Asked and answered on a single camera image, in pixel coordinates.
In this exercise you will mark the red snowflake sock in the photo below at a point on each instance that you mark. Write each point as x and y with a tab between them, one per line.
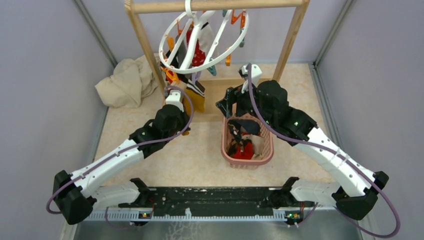
199	55

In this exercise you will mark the teal plastic clip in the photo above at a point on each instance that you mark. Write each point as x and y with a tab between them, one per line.
212	70

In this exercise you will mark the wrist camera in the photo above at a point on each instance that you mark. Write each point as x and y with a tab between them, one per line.
175	98
254	74

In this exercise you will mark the beige crumpled cloth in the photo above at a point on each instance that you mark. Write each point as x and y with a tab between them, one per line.
131	81

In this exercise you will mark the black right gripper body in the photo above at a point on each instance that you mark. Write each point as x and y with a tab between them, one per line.
244	104

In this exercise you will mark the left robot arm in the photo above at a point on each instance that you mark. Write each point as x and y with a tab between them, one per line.
75	195

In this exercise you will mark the lilac plastic clip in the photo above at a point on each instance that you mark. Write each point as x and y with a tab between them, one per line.
195	77

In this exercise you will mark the pink plastic laundry basket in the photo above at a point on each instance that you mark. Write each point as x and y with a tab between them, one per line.
263	159

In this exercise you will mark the orange plastic clip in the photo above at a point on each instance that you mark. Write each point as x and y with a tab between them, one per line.
170	75

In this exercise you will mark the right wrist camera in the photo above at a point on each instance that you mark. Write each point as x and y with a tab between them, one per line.
254	74

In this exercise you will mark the mustard yellow sock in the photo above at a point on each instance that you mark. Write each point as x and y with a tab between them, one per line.
198	100

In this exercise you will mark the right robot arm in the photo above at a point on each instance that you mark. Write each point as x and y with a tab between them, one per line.
353	190

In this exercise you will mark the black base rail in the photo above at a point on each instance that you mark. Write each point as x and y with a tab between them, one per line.
216	202

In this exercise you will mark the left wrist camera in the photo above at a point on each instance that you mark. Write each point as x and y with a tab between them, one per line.
175	98

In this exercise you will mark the white round clip hanger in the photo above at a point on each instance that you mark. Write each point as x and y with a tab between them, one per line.
208	39

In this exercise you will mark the grey sock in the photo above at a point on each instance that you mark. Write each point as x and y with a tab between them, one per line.
181	52

